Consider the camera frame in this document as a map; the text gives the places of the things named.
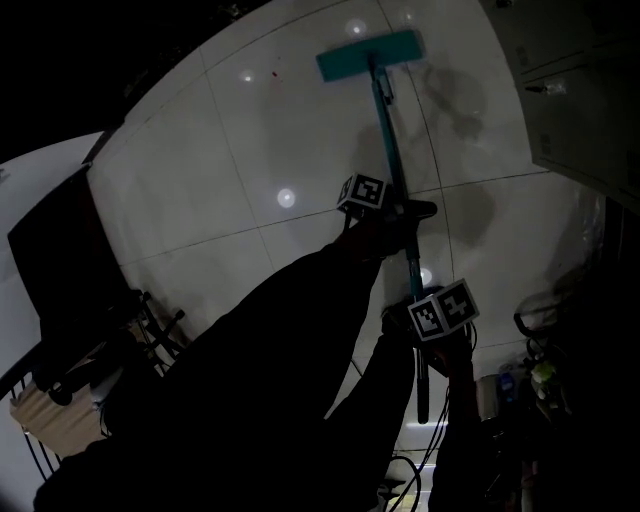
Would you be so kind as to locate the white tiled floor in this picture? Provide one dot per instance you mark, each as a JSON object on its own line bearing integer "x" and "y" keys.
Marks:
{"x": 200, "y": 150}

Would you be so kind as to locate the steel bin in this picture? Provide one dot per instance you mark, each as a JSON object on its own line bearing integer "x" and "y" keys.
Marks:
{"x": 486, "y": 397}

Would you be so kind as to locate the black tripod stand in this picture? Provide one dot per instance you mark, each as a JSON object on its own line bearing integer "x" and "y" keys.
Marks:
{"x": 160, "y": 325}

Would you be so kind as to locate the wooden desk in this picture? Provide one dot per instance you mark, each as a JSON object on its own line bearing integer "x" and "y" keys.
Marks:
{"x": 50, "y": 425}

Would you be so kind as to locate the person's black top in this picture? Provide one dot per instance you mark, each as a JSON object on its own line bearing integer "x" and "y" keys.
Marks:
{"x": 200, "y": 440}

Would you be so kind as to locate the black monitor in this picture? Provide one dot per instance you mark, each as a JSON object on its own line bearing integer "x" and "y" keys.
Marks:
{"x": 60, "y": 250}

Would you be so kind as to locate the person's right forearm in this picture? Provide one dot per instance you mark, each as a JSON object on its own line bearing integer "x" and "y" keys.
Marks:
{"x": 457, "y": 400}

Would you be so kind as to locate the blue-label bottle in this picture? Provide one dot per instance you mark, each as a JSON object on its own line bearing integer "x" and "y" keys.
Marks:
{"x": 507, "y": 384}

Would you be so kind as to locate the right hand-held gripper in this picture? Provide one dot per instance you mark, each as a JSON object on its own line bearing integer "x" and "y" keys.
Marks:
{"x": 440, "y": 315}

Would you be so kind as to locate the white cabinet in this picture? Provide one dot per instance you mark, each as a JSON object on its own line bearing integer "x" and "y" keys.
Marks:
{"x": 575, "y": 100}

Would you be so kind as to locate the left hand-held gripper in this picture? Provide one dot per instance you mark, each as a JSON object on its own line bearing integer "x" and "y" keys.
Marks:
{"x": 367, "y": 192}

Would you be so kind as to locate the black round frame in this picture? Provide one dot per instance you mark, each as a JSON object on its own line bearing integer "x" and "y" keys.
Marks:
{"x": 527, "y": 312}

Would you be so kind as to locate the person's left forearm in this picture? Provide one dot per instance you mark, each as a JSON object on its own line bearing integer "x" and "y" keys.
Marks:
{"x": 330, "y": 270}

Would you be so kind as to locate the teal mop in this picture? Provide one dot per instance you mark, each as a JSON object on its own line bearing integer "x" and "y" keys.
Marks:
{"x": 387, "y": 135}

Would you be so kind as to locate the pale green plant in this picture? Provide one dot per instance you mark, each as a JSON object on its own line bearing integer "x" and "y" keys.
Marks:
{"x": 544, "y": 375}

